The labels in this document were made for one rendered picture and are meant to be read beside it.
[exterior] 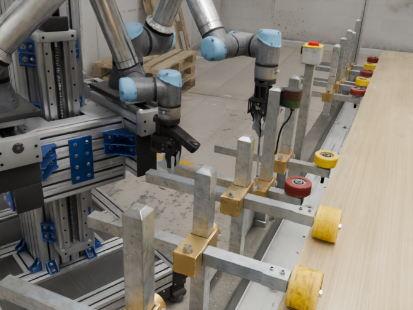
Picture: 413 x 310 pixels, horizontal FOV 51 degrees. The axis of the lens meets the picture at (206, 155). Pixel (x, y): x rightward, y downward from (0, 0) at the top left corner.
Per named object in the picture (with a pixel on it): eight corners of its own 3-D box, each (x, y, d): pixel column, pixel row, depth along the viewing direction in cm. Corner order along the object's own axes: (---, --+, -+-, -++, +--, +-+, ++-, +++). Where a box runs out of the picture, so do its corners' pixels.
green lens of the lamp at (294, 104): (278, 106, 124) (278, 98, 123) (283, 101, 129) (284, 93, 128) (298, 109, 122) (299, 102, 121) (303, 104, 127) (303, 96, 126)
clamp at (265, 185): (247, 202, 133) (249, 188, 131) (260, 184, 145) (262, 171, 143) (265, 207, 131) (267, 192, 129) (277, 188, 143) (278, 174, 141)
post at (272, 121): (254, 226, 144) (269, 87, 125) (257, 221, 147) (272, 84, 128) (263, 229, 143) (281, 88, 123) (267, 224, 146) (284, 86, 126)
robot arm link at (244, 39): (217, 31, 140) (244, 35, 133) (237, 28, 148) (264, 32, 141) (215, 55, 143) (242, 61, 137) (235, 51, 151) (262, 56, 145)
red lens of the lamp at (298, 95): (278, 98, 123) (279, 90, 122) (284, 93, 128) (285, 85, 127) (299, 101, 121) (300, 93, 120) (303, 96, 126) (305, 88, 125)
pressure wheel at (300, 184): (278, 215, 132) (282, 182, 127) (284, 203, 138) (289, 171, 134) (303, 222, 129) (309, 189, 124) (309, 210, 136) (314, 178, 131)
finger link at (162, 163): (160, 173, 150) (160, 149, 146) (174, 178, 148) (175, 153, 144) (155, 177, 147) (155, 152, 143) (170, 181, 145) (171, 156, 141)
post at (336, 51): (319, 128, 252) (334, 44, 232) (321, 126, 255) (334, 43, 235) (326, 128, 250) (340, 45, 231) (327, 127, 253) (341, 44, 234)
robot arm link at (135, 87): (118, 95, 140) (152, 94, 143) (120, 106, 130) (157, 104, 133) (117, 71, 137) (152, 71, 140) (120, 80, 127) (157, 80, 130)
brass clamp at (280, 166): (268, 171, 155) (270, 158, 153) (278, 157, 166) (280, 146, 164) (286, 175, 152) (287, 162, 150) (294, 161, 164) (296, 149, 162)
